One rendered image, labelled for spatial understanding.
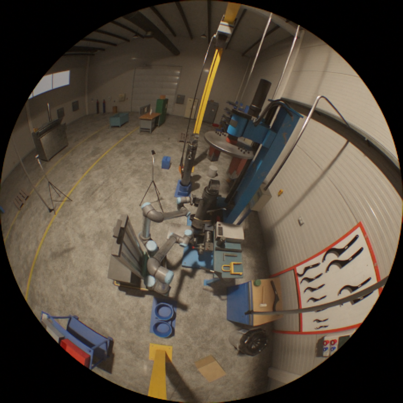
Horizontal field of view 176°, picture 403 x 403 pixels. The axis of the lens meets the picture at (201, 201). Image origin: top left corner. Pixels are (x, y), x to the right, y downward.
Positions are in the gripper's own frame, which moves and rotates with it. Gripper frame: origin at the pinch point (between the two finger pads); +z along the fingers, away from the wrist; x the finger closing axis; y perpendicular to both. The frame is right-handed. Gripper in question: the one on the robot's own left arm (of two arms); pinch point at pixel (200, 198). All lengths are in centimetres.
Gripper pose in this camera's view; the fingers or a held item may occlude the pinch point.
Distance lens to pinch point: 185.1
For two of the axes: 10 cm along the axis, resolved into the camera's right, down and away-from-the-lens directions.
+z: 9.2, -1.0, 3.8
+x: -2.3, 6.5, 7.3
